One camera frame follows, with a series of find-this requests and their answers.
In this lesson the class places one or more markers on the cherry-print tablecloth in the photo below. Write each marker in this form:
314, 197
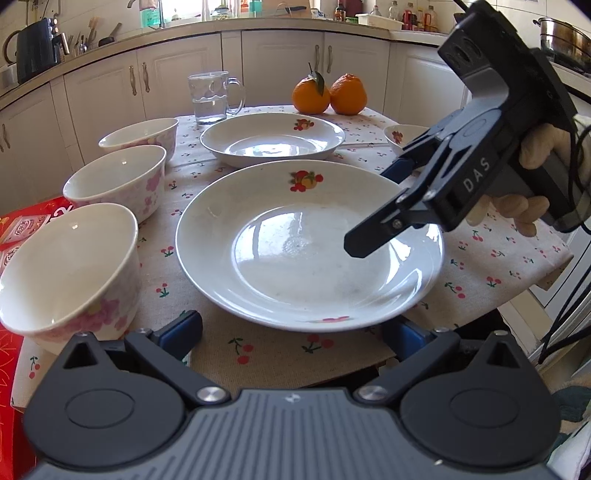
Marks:
258, 350

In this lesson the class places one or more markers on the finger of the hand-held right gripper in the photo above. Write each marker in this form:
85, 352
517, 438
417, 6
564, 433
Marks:
400, 167
367, 237

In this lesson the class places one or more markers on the utensil holder with utensils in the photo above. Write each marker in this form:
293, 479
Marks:
81, 44

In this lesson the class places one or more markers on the red printed carton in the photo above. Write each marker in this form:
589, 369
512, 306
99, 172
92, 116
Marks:
7, 364

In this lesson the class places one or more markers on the orange with green leaf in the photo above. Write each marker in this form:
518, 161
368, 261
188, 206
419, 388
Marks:
309, 99

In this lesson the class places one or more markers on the black frying pan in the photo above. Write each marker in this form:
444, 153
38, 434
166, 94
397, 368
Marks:
108, 39

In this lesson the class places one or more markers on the steel cooking pot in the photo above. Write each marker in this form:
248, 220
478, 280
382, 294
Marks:
565, 37

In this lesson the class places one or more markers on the white kitchen cabinets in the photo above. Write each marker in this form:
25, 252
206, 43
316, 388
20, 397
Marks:
277, 60

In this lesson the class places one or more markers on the small white bowl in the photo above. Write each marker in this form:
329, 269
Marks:
408, 134

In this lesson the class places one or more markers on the orange without leaf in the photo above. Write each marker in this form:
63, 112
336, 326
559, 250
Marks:
348, 94

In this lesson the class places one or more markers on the white plastic tray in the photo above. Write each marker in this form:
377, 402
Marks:
378, 21

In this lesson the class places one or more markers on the person's right hand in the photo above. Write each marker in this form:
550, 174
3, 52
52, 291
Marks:
547, 147

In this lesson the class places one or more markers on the glass mug with water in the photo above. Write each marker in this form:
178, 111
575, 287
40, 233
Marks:
207, 101

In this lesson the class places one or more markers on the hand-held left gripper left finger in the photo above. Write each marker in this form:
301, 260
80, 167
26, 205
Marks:
184, 328

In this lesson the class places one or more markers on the black kitchen appliance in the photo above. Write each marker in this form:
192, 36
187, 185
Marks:
37, 50

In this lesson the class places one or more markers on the green dish soap bottle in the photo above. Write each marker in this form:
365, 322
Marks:
150, 14

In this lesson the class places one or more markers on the large white fruit-print plate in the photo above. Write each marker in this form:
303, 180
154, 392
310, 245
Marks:
277, 286

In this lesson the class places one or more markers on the medium white fruit-print plate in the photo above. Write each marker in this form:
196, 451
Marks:
258, 134

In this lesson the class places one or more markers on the white pink-flower bowl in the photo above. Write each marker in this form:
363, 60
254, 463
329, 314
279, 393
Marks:
60, 272
152, 134
115, 184

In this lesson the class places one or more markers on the dark sauce bottle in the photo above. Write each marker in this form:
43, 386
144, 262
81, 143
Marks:
340, 10

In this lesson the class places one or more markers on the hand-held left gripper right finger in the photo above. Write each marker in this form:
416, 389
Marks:
406, 339

